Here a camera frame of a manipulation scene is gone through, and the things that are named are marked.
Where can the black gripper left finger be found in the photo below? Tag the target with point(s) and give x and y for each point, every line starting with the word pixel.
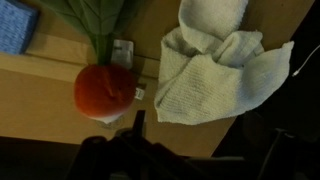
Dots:
pixel 138 126

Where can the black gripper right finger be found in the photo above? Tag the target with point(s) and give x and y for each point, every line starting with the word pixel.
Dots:
pixel 267 144

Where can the red radish plush toy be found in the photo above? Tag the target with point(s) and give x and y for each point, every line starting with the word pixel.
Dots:
pixel 104 90

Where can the white cloth towel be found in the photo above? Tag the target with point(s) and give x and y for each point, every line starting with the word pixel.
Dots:
pixel 211 70

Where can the blue sponge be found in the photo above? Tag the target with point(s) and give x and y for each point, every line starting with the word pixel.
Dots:
pixel 17 24

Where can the large cardboard box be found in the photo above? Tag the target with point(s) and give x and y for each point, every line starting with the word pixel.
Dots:
pixel 36 88

